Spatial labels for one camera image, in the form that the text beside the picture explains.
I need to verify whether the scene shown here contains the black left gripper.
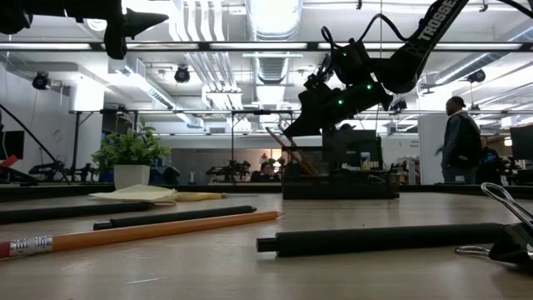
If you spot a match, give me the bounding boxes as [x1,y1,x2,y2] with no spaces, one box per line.
[31,0,170,61]

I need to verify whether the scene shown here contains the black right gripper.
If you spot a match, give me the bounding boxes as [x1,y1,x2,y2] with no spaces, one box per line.
[282,81,395,139]

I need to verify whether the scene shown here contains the orange pencil with red eraser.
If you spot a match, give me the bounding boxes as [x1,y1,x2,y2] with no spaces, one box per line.
[0,210,286,260]
[265,127,317,176]
[276,120,321,176]

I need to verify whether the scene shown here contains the black mesh desk organizer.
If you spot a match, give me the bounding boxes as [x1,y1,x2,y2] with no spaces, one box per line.
[281,145,401,200]

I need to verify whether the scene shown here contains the black pen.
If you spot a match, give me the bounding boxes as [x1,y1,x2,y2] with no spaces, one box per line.
[92,204,258,232]
[256,222,506,258]
[0,202,156,226]

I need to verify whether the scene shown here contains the black binder clip silver handles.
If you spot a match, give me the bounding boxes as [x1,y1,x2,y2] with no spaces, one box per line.
[455,182,533,274]

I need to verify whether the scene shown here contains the black computer monitor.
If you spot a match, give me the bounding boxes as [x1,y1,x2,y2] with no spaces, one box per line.
[510,124,533,162]
[0,130,25,162]
[322,128,383,168]

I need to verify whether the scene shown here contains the person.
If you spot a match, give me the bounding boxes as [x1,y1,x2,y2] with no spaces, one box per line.
[435,95,484,185]
[249,161,283,183]

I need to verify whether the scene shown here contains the black ceiling spotlight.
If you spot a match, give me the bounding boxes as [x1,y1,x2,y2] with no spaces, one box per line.
[466,68,487,84]
[173,65,192,84]
[32,71,52,91]

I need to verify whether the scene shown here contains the green plant in white pot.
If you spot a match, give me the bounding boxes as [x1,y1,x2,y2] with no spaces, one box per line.
[91,118,172,191]

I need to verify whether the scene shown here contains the yellow sticky note pad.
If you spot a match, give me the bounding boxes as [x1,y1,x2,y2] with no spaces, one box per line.
[87,183,179,205]

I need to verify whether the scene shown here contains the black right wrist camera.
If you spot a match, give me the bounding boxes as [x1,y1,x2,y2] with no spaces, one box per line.
[306,39,378,91]

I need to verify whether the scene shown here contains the black overhead frame beam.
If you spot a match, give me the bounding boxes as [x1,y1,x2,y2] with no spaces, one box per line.
[0,41,533,53]

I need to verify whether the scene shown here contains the yellow-handled scissors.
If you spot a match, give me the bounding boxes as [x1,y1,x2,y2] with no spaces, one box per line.
[164,190,262,206]

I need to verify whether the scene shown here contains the red clamp handle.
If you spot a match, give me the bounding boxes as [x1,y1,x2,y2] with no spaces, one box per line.
[0,154,21,175]

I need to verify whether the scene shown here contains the black aluminium table frame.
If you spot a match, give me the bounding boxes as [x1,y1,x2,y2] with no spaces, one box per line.
[0,182,533,204]

